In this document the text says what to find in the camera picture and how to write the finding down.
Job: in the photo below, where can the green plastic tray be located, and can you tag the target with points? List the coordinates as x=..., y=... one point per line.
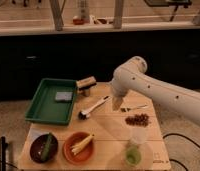
x=45, y=109

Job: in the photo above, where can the dark brown bowl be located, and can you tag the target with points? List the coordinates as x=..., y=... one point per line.
x=38, y=145

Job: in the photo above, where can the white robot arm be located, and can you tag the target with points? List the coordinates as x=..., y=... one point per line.
x=131, y=76

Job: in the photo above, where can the black stand at left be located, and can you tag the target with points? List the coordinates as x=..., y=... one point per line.
x=3, y=147

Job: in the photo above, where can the pile of brown beans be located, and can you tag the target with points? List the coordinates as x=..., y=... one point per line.
x=138, y=120

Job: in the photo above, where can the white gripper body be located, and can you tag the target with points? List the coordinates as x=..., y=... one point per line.
x=117, y=89

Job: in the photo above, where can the green cucumber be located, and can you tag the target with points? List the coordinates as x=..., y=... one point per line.
x=46, y=148

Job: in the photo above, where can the white dish brush black head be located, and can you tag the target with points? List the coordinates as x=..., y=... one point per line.
x=85, y=114

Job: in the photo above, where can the red object on shelf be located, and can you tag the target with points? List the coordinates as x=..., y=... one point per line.
x=78, y=21

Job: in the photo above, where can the orange bowl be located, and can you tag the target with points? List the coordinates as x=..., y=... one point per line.
x=81, y=157

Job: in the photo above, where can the yellow corn sticks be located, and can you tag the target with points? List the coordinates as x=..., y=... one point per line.
x=78, y=147

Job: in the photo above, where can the grey sponge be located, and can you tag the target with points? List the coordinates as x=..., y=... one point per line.
x=63, y=96

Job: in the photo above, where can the beige gripper fingers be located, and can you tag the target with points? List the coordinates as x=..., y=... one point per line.
x=116, y=103

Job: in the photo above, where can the wooden scrub brush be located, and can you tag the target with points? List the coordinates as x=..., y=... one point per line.
x=84, y=85

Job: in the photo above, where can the clear plastic cup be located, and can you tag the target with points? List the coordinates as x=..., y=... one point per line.
x=138, y=135

